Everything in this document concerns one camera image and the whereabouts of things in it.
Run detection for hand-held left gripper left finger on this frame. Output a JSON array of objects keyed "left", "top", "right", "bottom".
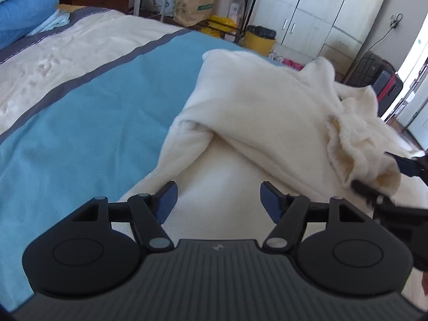
[{"left": 72, "top": 181, "right": 179, "bottom": 251}]

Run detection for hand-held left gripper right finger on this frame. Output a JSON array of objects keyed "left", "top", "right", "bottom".
[{"left": 260, "top": 181, "right": 366, "bottom": 251}]

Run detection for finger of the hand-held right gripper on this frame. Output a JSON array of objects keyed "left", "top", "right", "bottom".
[
  {"left": 384, "top": 151, "right": 428, "bottom": 178},
  {"left": 351, "top": 180, "right": 393, "bottom": 208}
]

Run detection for cream fleece garment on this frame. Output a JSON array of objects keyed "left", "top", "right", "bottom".
[{"left": 119, "top": 48, "right": 425, "bottom": 241}]

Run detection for black suitcase with red stripe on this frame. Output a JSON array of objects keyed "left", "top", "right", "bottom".
[{"left": 344, "top": 51, "right": 403, "bottom": 119}]

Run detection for blue and cream bed blanket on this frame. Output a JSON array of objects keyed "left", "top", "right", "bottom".
[{"left": 0, "top": 5, "right": 291, "bottom": 311}]

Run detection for yellow trash bin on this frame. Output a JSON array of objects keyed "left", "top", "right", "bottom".
[{"left": 244, "top": 25, "right": 277, "bottom": 57}]

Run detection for white wardrobe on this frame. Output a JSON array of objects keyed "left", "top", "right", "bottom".
[{"left": 249, "top": 0, "right": 395, "bottom": 84}]

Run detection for yellow plastic bags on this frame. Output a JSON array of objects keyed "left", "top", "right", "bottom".
[{"left": 201, "top": 15, "right": 239, "bottom": 37}]

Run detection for brown paper bag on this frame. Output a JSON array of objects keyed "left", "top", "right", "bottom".
[{"left": 172, "top": 0, "right": 218, "bottom": 27}]

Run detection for white bag with green print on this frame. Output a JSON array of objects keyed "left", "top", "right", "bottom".
[{"left": 152, "top": 0, "right": 176, "bottom": 17}]

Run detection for black stand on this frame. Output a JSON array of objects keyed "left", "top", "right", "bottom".
[{"left": 234, "top": 0, "right": 265, "bottom": 45}]

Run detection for light blue cloth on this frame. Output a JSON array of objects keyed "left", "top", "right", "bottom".
[{"left": 28, "top": 10, "right": 69, "bottom": 36}]

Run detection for blue pillow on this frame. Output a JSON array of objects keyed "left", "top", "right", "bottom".
[{"left": 0, "top": 0, "right": 59, "bottom": 51}]

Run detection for black wall cable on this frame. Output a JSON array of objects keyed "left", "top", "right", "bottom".
[{"left": 363, "top": 13, "right": 403, "bottom": 61}]

